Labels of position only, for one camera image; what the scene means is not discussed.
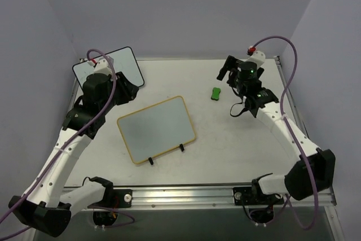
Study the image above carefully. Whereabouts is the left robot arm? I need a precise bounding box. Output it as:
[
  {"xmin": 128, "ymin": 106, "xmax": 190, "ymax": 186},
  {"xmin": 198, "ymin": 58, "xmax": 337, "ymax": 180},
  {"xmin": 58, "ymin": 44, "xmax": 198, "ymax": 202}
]
[{"xmin": 8, "ymin": 72, "xmax": 139, "ymax": 237}]

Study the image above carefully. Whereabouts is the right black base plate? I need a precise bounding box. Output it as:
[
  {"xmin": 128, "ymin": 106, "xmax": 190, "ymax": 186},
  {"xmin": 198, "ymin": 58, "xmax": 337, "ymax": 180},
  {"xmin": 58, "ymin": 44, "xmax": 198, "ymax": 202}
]
[{"xmin": 232, "ymin": 186, "xmax": 255, "ymax": 206}]

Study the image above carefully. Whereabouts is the aluminium mounting rail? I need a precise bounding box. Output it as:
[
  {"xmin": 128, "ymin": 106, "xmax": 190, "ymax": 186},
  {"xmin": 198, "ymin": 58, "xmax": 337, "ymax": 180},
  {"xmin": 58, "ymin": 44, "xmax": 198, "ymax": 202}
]
[{"xmin": 63, "ymin": 181, "xmax": 338, "ymax": 211}]

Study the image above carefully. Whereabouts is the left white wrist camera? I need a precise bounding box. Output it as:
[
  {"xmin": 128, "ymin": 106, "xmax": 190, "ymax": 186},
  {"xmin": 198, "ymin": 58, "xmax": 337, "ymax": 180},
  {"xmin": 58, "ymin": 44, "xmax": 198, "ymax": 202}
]
[{"xmin": 86, "ymin": 56, "xmax": 114, "ymax": 76}]

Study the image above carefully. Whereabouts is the black clip on yellow board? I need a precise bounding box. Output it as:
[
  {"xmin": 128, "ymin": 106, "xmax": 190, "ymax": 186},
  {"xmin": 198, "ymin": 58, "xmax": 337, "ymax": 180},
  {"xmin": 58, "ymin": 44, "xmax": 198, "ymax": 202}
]
[{"xmin": 179, "ymin": 144, "xmax": 185, "ymax": 152}]

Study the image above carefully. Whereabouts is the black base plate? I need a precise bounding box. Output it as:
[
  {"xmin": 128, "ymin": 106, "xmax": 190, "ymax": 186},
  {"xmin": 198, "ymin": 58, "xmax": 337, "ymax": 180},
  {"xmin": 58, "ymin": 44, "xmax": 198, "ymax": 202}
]
[
  {"xmin": 232, "ymin": 186, "xmax": 255, "ymax": 206},
  {"xmin": 112, "ymin": 189, "xmax": 133, "ymax": 208}
]

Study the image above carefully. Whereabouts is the black framed whiteboard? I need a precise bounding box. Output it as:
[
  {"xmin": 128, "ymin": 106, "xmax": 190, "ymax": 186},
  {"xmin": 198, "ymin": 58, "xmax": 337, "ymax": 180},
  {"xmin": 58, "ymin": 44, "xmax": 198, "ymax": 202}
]
[{"xmin": 72, "ymin": 46, "xmax": 145, "ymax": 87}]

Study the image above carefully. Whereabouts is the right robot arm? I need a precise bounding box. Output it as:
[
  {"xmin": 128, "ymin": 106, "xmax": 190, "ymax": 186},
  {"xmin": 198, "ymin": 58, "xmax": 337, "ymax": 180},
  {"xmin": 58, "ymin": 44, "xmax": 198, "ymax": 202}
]
[{"xmin": 217, "ymin": 55, "xmax": 336, "ymax": 203}]

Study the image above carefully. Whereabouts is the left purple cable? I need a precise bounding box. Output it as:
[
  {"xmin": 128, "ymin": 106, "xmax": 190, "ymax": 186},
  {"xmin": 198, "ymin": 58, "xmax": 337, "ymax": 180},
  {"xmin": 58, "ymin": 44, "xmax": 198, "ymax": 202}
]
[{"xmin": 0, "ymin": 49, "xmax": 135, "ymax": 238}]

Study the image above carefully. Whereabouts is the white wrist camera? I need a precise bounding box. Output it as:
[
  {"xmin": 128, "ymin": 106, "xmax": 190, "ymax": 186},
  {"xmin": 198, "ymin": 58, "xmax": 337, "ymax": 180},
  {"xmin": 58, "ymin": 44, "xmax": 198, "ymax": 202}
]
[
  {"xmin": 86, "ymin": 56, "xmax": 114, "ymax": 76},
  {"xmin": 246, "ymin": 46, "xmax": 266, "ymax": 68}
]

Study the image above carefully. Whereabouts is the yellow framed whiteboard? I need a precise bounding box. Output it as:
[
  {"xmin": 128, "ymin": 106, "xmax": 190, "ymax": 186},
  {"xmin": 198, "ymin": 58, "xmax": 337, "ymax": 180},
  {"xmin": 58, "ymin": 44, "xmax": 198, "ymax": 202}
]
[{"xmin": 117, "ymin": 95, "xmax": 197, "ymax": 165}]

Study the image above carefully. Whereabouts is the green whiteboard eraser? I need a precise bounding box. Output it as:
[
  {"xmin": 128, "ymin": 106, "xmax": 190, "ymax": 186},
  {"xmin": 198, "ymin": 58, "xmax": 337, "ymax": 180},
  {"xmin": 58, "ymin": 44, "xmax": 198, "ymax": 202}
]
[{"xmin": 210, "ymin": 87, "xmax": 221, "ymax": 101}]

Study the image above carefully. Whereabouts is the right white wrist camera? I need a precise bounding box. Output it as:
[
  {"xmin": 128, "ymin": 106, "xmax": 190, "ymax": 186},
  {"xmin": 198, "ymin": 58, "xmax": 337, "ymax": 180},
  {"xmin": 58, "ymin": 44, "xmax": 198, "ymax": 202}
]
[{"xmin": 246, "ymin": 46, "xmax": 266, "ymax": 68}]

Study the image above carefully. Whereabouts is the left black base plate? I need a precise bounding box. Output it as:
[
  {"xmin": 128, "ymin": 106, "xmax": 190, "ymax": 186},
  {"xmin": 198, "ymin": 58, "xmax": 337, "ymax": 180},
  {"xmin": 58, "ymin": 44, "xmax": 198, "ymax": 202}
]
[{"xmin": 112, "ymin": 189, "xmax": 133, "ymax": 208}]

